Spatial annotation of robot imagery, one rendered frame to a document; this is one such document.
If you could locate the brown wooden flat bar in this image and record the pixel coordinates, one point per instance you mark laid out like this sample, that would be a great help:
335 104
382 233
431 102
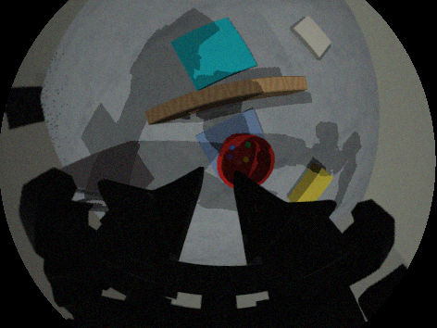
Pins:
225 94

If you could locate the yellow rectangular block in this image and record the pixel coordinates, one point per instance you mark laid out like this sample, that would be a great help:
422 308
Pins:
315 181

